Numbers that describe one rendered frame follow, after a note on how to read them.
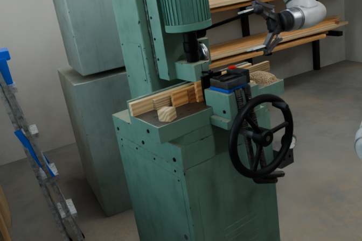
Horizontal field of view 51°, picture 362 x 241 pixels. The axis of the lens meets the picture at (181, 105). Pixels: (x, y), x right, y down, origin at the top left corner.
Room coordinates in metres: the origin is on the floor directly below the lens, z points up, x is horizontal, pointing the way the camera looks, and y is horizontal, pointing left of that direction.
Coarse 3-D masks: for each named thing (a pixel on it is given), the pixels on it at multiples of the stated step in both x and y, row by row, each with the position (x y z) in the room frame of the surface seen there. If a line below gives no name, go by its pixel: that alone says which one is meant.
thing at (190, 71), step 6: (180, 60) 1.51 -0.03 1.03; (186, 60) 1.50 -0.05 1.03; (180, 66) 1.47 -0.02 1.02; (186, 66) 1.43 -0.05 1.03; (192, 66) 1.40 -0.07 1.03; (198, 66) 1.40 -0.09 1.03; (204, 66) 1.41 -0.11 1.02; (180, 72) 1.47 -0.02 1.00; (186, 72) 1.44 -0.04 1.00; (192, 72) 1.40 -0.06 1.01; (198, 72) 1.40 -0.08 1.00; (180, 78) 1.48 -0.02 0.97; (186, 78) 1.44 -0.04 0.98; (192, 78) 1.41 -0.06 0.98; (198, 78) 1.39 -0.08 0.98
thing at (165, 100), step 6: (252, 66) 1.60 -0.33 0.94; (258, 66) 1.61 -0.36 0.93; (264, 66) 1.63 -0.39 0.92; (252, 72) 1.59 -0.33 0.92; (162, 96) 1.37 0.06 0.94; (168, 96) 1.37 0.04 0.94; (156, 102) 1.34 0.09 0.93; (162, 102) 1.35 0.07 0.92; (168, 102) 1.36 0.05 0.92; (156, 108) 1.34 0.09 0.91
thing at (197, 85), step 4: (224, 72) 1.44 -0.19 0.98; (200, 80) 1.38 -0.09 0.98; (196, 84) 1.35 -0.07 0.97; (200, 84) 1.36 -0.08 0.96; (196, 88) 1.36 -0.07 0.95; (200, 88) 1.36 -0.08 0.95; (196, 92) 1.36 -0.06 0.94; (200, 92) 1.36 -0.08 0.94; (196, 96) 1.36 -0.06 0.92; (200, 96) 1.36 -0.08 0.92; (196, 100) 1.37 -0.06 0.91; (200, 100) 1.36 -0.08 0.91
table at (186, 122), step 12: (276, 84) 1.45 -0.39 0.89; (180, 108) 1.32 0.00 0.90; (192, 108) 1.30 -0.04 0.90; (204, 108) 1.28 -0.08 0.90; (132, 120) 1.32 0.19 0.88; (144, 120) 1.25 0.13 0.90; (156, 120) 1.23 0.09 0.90; (180, 120) 1.20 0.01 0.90; (192, 120) 1.23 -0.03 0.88; (204, 120) 1.25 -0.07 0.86; (216, 120) 1.24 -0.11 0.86; (228, 120) 1.20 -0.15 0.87; (144, 132) 1.25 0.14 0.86; (156, 132) 1.17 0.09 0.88; (168, 132) 1.18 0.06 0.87; (180, 132) 1.20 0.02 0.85
